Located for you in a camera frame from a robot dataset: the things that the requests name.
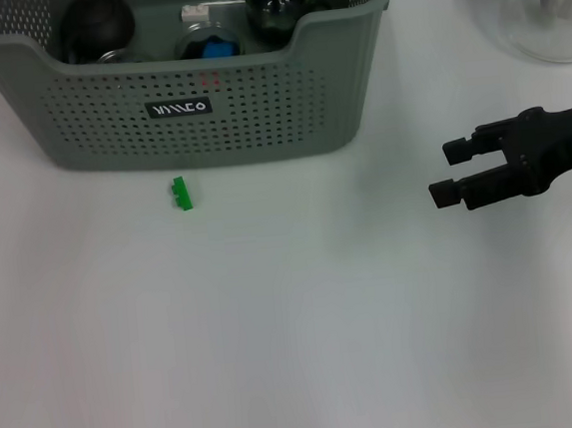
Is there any green toy brick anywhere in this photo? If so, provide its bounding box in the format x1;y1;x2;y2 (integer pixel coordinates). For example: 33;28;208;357
167;176;197;214

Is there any blue square toy plate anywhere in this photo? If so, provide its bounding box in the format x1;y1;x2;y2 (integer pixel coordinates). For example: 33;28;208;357
204;38;240;61

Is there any black round teapot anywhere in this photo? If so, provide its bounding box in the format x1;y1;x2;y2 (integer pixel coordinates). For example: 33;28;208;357
55;0;139;65

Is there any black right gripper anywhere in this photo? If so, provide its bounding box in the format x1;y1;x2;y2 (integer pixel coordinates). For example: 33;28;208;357
421;102;572;216

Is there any grey-green perforated storage bin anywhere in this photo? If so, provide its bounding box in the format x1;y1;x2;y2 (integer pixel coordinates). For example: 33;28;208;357
0;0;415;188

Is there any white toy brick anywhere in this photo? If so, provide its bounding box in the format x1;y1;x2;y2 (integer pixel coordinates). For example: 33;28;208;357
180;2;212;24

